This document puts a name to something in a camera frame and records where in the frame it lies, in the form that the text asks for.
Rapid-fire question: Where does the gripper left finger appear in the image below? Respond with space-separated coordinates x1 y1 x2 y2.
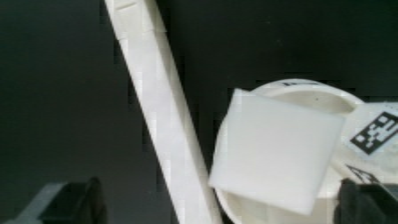
14 177 106 224

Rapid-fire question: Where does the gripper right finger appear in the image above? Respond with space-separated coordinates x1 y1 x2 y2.
334 179 398 224

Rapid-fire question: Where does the white stool leg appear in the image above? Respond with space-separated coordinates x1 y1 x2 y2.
332 102 398 184
209 89 344 215

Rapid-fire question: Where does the white fence front wall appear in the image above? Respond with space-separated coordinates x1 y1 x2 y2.
104 0 223 224

